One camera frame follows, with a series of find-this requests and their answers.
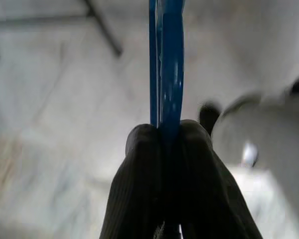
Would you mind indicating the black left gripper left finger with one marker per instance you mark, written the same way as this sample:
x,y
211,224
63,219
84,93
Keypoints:
x,y
137,179

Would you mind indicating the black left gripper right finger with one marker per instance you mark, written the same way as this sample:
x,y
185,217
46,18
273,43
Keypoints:
x,y
204,179

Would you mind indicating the blue plastic hanger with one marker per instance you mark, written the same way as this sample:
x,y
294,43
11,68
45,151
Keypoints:
x,y
172,74

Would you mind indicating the black robot left foot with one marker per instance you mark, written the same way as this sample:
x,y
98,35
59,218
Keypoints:
x,y
208,117

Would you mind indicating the silver robot left leg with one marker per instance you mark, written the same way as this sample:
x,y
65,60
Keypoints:
x,y
251,124

